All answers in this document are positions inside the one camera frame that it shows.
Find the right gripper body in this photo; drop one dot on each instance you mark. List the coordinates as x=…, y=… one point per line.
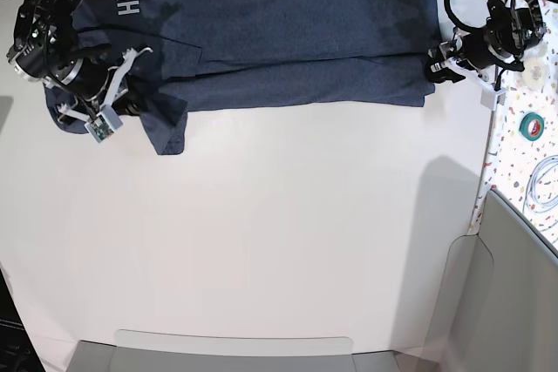
x=115, y=90

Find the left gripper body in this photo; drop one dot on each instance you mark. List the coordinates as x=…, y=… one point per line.
x=448, y=62

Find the navy blue t-shirt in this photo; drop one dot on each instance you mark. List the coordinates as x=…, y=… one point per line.
x=211, y=55

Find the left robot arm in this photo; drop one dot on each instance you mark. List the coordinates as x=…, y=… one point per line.
x=482, y=54

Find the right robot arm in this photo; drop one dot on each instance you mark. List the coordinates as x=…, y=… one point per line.
x=45, y=49

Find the clear tape roll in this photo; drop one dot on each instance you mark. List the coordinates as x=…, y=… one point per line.
x=535, y=72

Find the green tape roll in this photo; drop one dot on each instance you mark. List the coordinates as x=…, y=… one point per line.
x=531, y=126

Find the confetti patterned side cloth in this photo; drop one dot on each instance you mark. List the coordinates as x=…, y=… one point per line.
x=521, y=157

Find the grey bin right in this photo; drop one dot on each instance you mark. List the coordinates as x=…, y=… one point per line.
x=506, y=316

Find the grey tray bottom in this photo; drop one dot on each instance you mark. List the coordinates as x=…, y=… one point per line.
x=143, y=351

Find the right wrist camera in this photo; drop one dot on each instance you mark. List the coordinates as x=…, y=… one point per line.
x=104, y=125

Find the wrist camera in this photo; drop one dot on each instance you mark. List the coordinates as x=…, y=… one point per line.
x=490, y=98
x=104, y=125

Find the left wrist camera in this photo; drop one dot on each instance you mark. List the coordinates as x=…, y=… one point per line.
x=490, y=98

